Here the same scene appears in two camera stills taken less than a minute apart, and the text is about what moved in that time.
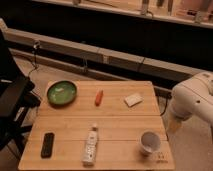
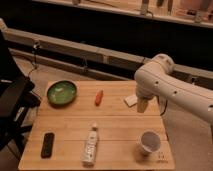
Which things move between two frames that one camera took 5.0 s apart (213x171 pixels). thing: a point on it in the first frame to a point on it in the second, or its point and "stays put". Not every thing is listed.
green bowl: (61, 93) stays put
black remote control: (47, 145) stays put
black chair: (17, 98) stays put
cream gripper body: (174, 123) to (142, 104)
